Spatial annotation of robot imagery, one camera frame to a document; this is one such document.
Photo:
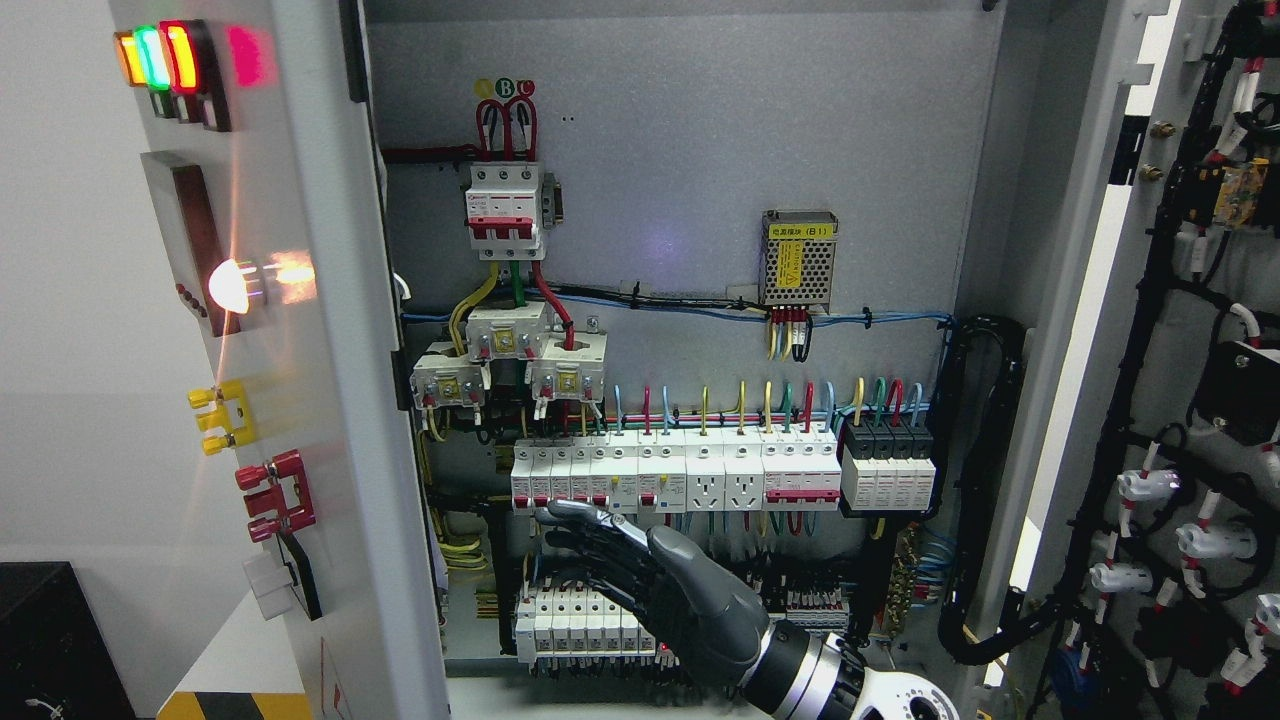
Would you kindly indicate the red indicator lamp left door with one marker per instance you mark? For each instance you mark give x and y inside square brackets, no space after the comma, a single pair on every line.
[180,41]

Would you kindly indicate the white mini breaker row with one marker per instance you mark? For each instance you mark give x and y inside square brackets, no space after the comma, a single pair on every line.
[568,627]

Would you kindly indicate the white glowing lamp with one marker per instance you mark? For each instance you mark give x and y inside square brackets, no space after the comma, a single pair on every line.
[237,286]

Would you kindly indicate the red terminal post pair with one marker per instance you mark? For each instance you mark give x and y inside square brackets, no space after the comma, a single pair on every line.
[276,496]

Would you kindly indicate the green indicator lamp left door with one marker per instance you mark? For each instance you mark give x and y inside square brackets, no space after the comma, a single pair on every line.
[151,50]

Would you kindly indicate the yellow terminal post pair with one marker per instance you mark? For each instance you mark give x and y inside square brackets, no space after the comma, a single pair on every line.
[224,416]

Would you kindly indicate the white red main breaker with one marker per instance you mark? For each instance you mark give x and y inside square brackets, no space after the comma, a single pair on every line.
[510,206]

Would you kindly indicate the grey cabinet door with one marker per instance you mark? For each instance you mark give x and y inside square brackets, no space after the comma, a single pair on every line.
[1120,537]
[282,133]

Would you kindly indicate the yellow indicator lamp left door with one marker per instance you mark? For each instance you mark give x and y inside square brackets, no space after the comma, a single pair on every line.
[129,58]

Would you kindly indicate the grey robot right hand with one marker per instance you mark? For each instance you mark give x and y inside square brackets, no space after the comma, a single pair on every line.
[610,548]

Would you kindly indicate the black digital power meter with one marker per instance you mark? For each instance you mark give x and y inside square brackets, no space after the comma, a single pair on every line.
[191,239]

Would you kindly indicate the relay terminal row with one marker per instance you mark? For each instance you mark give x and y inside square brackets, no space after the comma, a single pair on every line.
[800,600]

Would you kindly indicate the black white surge protector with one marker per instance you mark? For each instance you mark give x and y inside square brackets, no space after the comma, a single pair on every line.
[887,471]

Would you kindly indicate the white socket breaker row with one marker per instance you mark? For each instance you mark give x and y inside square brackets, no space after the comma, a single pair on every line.
[690,470]

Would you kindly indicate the metal mesh power supply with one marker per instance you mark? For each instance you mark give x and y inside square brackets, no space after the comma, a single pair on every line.
[798,258]

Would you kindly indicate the red electric warning sticker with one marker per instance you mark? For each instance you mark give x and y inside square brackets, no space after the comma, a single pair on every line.
[334,703]

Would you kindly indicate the white current transformer cluster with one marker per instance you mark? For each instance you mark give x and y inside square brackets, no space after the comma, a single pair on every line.
[519,346]

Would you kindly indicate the grey cabinet body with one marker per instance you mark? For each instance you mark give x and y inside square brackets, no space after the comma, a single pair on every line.
[671,127]

